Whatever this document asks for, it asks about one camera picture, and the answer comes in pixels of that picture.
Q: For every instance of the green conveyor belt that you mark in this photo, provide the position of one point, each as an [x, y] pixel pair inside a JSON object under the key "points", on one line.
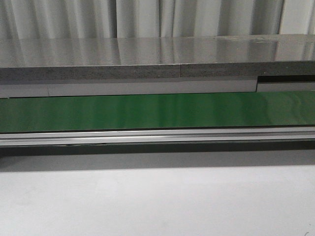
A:
{"points": [[157, 111]]}

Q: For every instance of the grey stone counter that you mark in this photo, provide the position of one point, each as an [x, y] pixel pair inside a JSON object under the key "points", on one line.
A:
{"points": [[120, 66]]}

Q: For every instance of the white pleated curtain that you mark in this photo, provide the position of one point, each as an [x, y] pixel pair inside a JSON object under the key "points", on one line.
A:
{"points": [[50, 19]]}

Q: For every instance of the aluminium conveyor frame rail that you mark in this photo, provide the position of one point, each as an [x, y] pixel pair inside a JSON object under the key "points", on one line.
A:
{"points": [[156, 136]]}

